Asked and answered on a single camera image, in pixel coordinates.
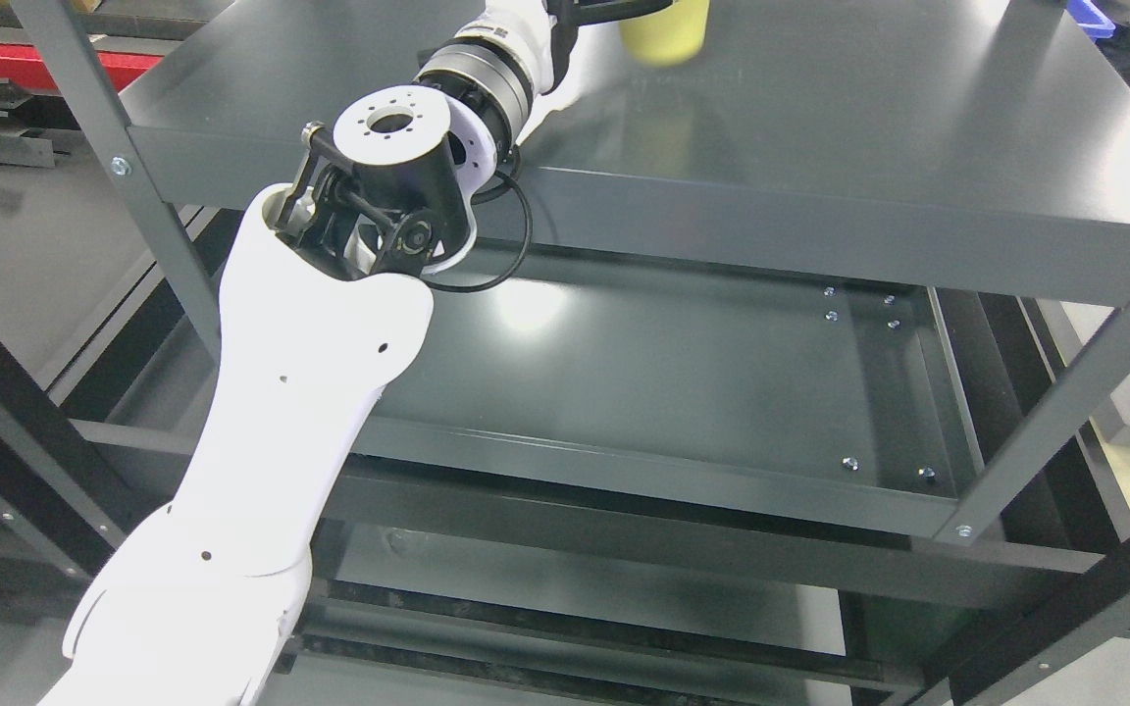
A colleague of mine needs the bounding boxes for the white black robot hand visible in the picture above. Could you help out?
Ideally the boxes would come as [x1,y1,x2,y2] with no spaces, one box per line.
[454,1,672,97]

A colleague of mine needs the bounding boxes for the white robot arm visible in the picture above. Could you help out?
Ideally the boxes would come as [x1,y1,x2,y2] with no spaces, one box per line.
[43,20,556,705]

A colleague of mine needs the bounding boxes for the black metal shelf rack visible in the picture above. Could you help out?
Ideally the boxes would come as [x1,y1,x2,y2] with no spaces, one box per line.
[0,1,1130,705]

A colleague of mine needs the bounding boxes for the yellow plastic cup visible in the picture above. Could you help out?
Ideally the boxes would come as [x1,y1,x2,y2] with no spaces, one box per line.
[618,1,710,67]

